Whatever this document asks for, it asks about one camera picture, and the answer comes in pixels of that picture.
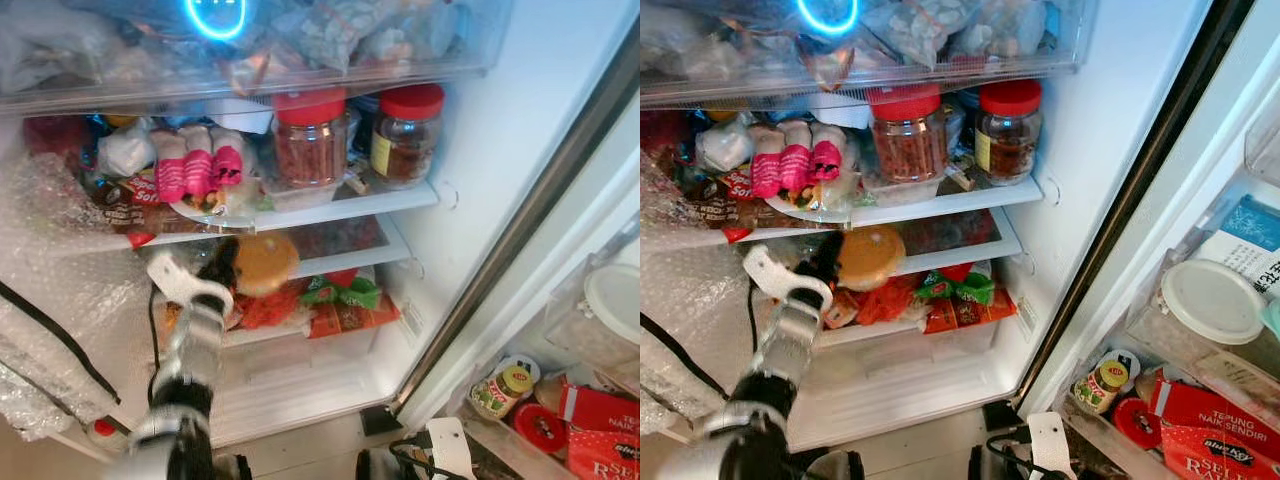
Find white knotted plastic bag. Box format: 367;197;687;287
98;125;156;179
695;120;753;173

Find long white-edged glass shelf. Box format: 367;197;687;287
650;178;1046;251
30;180;441;251

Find small yellow-cap bottle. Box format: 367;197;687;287
470;358;541;421
1072;350;1141;416

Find short white-edged glass shelf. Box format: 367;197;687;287
745;208;1023;281
150;215;413;286

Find red round lid jar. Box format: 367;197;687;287
515;403;569;453
1112;398;1159;449

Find red flour box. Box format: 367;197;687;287
1148;375;1280;480
558;382;641;480

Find clear bubble wrap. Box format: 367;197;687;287
640;150;761;401
0;150;161;401

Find green snack packet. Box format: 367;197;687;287
915;265;996;306
300;272;383;311

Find white-lid round container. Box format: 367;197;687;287
583;262;641;346
1160;258;1269;347

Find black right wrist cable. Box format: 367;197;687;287
985;430;1036;480
388;435;436;480

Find white open fridge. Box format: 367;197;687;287
640;0;1251;451
0;0;641;451

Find red snack packet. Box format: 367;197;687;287
855;278;921;326
238;285;306;333

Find short clear door bin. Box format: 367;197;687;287
545;230;641;381
1120;170;1280;401

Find clear crisper drawer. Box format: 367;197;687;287
790;295;1041;451
150;300;431;446

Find clear chiller drawer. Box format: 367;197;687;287
0;0;513;113
640;0;1098;109

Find blue white carton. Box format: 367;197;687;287
1195;195;1280;296

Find white pink wrapped roll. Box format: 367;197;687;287
808;124;844;186
180;125;216;199
748;128;786;201
210;127;247;189
150;130;189;204
778;122;814;196

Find silver foil bag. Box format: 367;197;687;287
640;385;681;436
0;362;76;441

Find red-lid jar red contents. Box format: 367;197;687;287
866;84;949;186
272;88;349;189

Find white fridge door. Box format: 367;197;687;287
1015;0;1280;480
400;60;641;480

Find red-lid jar yellow label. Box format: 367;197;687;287
370;84;446;189
975;80;1043;186

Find black strap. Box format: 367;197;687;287
0;280;123;406
640;312;731;401

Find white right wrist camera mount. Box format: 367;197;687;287
428;417;476;480
1028;412;1079;480

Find orange snack packet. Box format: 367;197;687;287
308;298;401;339
922;290;1016;334

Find brown red bread bag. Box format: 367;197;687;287
85;170;201;236
685;165;801;233

